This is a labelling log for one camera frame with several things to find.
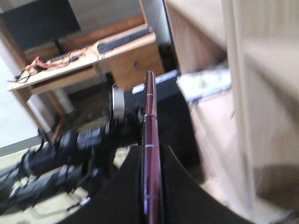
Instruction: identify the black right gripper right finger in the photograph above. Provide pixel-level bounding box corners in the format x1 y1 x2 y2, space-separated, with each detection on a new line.
160 145 251 224

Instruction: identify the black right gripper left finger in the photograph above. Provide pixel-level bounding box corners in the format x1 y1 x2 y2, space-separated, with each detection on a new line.
60 146 143 224

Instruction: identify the black foldable smartphone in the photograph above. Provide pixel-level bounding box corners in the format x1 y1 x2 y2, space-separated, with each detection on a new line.
142 71 164 224

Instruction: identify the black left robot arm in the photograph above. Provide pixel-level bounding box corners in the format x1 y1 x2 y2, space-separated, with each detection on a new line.
0 112 142 214

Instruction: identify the wooden desk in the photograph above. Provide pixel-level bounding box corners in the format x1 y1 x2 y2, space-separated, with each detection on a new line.
9 14 164 134

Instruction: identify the wooden low shelf unit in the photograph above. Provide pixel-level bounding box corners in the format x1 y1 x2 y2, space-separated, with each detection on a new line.
165 0 299 224

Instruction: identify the black keyboard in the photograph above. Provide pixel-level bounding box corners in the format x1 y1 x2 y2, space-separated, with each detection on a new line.
97 28 153 53

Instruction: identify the black monitor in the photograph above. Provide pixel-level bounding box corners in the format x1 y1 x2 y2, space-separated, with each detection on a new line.
1 0 81 51

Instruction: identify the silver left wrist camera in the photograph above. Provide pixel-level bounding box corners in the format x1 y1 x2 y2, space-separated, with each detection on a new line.
109 85 125 120

